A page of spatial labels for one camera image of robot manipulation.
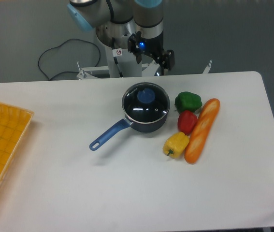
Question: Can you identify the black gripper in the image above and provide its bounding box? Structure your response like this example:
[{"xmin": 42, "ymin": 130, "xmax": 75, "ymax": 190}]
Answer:
[{"xmin": 127, "ymin": 31, "xmax": 175, "ymax": 75}]

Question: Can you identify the glass lid with blue knob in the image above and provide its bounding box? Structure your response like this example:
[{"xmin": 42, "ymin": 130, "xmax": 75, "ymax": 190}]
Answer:
[{"xmin": 122, "ymin": 82, "xmax": 170, "ymax": 123}]

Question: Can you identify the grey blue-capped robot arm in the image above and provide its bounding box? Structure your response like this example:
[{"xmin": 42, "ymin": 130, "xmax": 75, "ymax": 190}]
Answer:
[{"xmin": 67, "ymin": 0, "xmax": 175, "ymax": 78}]

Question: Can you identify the green bell pepper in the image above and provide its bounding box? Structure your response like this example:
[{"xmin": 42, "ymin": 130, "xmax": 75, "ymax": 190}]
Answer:
[{"xmin": 174, "ymin": 91, "xmax": 202, "ymax": 113}]

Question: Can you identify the dark blue saucepan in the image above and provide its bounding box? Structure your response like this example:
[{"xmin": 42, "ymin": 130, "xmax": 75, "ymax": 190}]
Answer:
[{"xmin": 89, "ymin": 82, "xmax": 171, "ymax": 152}]

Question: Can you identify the red bell pepper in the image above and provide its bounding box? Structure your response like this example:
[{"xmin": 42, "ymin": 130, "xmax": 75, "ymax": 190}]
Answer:
[{"xmin": 177, "ymin": 110, "xmax": 198, "ymax": 134}]

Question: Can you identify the orange baguette bread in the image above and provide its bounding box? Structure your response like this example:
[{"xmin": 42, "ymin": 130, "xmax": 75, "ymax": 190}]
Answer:
[{"xmin": 184, "ymin": 98, "xmax": 220, "ymax": 164}]

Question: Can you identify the yellow bell pepper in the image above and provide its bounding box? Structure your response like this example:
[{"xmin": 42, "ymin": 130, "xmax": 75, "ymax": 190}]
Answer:
[{"xmin": 163, "ymin": 131, "xmax": 189, "ymax": 159}]

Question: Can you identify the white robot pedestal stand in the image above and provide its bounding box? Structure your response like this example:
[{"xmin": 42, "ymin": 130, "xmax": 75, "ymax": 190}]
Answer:
[{"xmin": 75, "ymin": 20, "xmax": 213, "ymax": 80}]

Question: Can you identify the black floor cable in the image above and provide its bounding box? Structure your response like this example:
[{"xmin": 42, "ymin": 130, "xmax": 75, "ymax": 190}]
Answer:
[{"xmin": 38, "ymin": 38, "xmax": 101, "ymax": 81}]

